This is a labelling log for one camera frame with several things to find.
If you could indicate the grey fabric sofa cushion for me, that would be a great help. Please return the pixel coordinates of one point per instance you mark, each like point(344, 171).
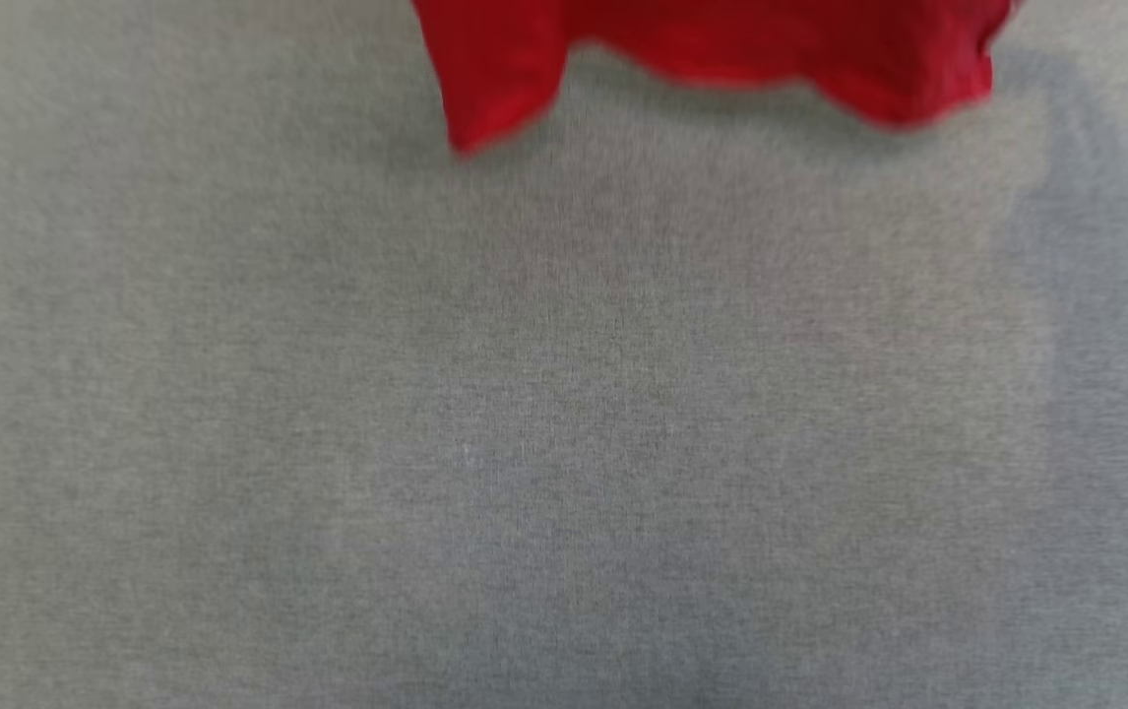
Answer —
point(525, 414)

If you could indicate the red and white jersey shirt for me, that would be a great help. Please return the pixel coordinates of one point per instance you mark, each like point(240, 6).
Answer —
point(721, 39)

